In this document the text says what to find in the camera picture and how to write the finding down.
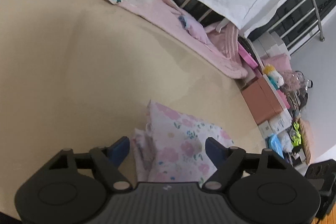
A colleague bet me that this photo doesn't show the yellow white plush toy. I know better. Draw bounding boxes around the yellow white plush toy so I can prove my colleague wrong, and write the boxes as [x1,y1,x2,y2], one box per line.
[263,64,284,89]

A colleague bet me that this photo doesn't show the pink fleece blanket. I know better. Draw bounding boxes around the pink fleece blanket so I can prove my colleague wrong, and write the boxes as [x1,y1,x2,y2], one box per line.
[106,0,248,79]

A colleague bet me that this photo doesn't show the lilac folded cloth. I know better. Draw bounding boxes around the lilac folded cloth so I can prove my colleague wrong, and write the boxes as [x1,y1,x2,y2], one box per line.
[178,15,211,45]

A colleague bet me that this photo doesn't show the magenta flat box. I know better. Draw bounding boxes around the magenta flat box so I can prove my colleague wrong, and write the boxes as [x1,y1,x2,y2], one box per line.
[238,43,258,69]

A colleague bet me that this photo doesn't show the neon yellow green item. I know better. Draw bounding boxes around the neon yellow green item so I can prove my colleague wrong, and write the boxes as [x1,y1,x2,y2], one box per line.
[289,122,302,147]

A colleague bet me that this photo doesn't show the terracotta cardboard box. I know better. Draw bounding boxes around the terracotta cardboard box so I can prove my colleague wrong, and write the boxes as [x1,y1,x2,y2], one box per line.
[241,76,284,125]

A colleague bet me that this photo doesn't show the white stacked boxes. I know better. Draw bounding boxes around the white stacked boxes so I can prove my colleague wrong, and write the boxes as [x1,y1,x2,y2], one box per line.
[252,32,291,60]

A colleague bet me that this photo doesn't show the blue plastic bag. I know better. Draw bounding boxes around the blue plastic bag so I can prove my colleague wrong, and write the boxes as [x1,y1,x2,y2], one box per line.
[265,134,284,159]

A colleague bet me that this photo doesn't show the pink floral garment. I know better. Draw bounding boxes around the pink floral garment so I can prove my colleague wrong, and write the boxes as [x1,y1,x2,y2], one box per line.
[130,101,234,185]

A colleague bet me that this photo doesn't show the white printed carton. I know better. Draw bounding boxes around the white printed carton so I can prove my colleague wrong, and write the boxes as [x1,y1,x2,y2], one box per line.
[258,109,292,139]

